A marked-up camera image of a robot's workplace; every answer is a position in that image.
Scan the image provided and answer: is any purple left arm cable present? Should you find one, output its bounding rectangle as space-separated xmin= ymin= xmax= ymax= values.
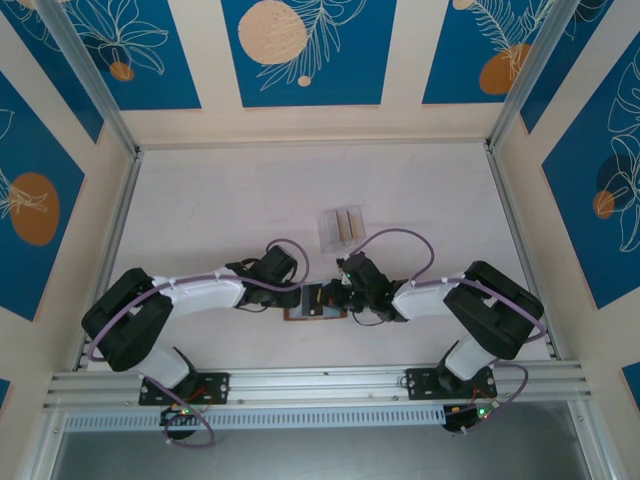
xmin=88 ymin=238 xmax=310 ymax=449

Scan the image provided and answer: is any clear acrylic card stand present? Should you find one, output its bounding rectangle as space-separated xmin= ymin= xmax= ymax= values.
xmin=317 ymin=203 xmax=366 ymax=257

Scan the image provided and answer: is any aluminium frame post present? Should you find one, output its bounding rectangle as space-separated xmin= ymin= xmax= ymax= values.
xmin=485 ymin=0 xmax=615 ymax=154
xmin=35 ymin=0 xmax=145 ymax=160

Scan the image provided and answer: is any black controller box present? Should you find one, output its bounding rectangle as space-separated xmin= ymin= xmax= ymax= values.
xmin=159 ymin=405 xmax=200 ymax=442
xmin=442 ymin=403 xmax=497 ymax=437

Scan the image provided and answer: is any wide aluminium base rail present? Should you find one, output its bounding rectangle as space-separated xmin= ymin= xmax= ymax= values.
xmin=42 ymin=360 xmax=595 ymax=412

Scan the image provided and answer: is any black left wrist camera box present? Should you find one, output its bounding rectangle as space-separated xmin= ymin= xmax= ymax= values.
xmin=259 ymin=247 xmax=300 ymax=284

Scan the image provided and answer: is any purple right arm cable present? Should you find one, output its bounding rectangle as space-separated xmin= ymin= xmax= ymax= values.
xmin=347 ymin=227 xmax=549 ymax=434

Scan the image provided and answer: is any blue credit card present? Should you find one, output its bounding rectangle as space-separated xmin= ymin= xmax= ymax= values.
xmin=294 ymin=305 xmax=347 ymax=319

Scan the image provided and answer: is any aluminium table side rail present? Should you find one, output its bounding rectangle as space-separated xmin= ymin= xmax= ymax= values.
xmin=73 ymin=149 xmax=146 ymax=372
xmin=484 ymin=142 xmax=561 ymax=361

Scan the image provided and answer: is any black right controller box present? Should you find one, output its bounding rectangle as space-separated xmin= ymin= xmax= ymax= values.
xmin=442 ymin=403 xmax=497 ymax=437

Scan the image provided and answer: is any aluminium frame leg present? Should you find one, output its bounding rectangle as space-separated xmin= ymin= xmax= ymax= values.
xmin=19 ymin=407 xmax=66 ymax=480
xmin=567 ymin=399 xmax=614 ymax=480

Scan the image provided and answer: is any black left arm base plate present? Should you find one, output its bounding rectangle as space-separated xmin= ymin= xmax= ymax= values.
xmin=138 ymin=372 xmax=231 ymax=406

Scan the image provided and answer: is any dark grey credit card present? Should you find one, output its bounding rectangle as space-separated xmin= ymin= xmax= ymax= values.
xmin=301 ymin=283 xmax=327 ymax=317

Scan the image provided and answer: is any grey slotted cable duct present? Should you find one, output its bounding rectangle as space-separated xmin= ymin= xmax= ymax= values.
xmin=63 ymin=404 xmax=447 ymax=432

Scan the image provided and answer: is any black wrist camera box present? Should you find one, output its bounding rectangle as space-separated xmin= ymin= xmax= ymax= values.
xmin=338 ymin=252 xmax=384 ymax=290
xmin=259 ymin=247 xmax=300 ymax=284

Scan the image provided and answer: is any brown leather card holder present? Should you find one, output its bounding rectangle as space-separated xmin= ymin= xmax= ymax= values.
xmin=282 ymin=282 xmax=350 ymax=325

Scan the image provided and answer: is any grey sheet metal panel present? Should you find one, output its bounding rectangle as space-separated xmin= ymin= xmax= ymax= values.
xmin=49 ymin=428 xmax=601 ymax=480

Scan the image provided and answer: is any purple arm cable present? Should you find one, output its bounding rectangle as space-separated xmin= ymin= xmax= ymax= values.
xmin=88 ymin=238 xmax=310 ymax=449
xmin=347 ymin=227 xmax=549 ymax=434

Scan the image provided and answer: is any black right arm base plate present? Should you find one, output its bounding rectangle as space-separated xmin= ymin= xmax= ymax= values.
xmin=405 ymin=366 xmax=499 ymax=401

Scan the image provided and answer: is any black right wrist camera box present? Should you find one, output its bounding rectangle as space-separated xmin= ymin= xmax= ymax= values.
xmin=338 ymin=252 xmax=384 ymax=290

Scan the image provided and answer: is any black left controller box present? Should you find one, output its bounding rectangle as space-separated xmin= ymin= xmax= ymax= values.
xmin=159 ymin=405 xmax=200 ymax=442

